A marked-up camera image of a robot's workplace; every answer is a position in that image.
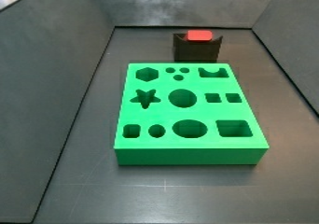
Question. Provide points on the red square-circle object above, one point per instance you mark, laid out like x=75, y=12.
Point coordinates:
x=199, y=35

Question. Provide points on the black curved regrasp stand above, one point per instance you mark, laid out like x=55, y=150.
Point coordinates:
x=191, y=51

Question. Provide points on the green shape-sorter fixture block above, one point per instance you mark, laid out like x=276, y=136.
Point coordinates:
x=185, y=116

